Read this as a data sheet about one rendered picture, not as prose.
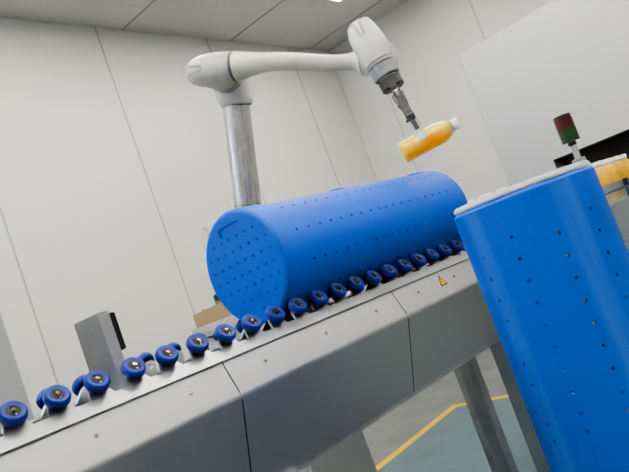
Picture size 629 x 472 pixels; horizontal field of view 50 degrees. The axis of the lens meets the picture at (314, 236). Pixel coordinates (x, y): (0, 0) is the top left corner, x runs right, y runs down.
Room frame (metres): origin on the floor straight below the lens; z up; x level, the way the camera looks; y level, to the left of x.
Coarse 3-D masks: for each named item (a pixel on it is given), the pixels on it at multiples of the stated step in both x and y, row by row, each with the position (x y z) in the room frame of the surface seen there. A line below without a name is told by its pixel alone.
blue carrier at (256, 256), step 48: (336, 192) 1.82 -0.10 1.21; (384, 192) 1.91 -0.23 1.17; (432, 192) 2.06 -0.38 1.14; (240, 240) 1.61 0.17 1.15; (288, 240) 1.55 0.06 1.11; (336, 240) 1.67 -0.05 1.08; (384, 240) 1.82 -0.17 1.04; (432, 240) 2.03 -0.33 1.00; (240, 288) 1.65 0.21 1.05; (288, 288) 1.55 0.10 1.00
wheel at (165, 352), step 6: (162, 348) 1.29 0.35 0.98; (168, 348) 1.30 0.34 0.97; (174, 348) 1.30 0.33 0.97; (156, 354) 1.28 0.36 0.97; (162, 354) 1.28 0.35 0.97; (168, 354) 1.29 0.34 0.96; (174, 354) 1.29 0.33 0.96; (156, 360) 1.28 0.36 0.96; (162, 360) 1.27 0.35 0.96; (168, 360) 1.28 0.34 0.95; (174, 360) 1.28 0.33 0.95
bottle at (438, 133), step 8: (448, 120) 2.04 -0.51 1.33; (424, 128) 2.06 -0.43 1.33; (432, 128) 2.04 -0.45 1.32; (440, 128) 2.03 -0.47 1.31; (448, 128) 2.03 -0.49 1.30; (432, 136) 2.03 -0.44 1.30; (440, 136) 2.03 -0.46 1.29; (448, 136) 2.04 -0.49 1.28; (400, 144) 2.06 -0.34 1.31; (408, 144) 2.05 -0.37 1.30; (416, 144) 2.04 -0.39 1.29; (424, 144) 2.04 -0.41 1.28; (432, 144) 2.05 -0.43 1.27; (440, 144) 2.06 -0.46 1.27; (408, 152) 2.05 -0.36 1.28; (416, 152) 2.05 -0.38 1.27; (424, 152) 2.06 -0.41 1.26; (408, 160) 2.07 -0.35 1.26
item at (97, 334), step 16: (96, 320) 1.28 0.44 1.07; (112, 320) 1.30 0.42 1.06; (80, 336) 1.33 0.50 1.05; (96, 336) 1.29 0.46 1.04; (112, 336) 1.28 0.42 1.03; (96, 352) 1.30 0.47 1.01; (112, 352) 1.27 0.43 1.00; (96, 368) 1.31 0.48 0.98; (112, 368) 1.28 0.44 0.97; (112, 384) 1.29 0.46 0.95
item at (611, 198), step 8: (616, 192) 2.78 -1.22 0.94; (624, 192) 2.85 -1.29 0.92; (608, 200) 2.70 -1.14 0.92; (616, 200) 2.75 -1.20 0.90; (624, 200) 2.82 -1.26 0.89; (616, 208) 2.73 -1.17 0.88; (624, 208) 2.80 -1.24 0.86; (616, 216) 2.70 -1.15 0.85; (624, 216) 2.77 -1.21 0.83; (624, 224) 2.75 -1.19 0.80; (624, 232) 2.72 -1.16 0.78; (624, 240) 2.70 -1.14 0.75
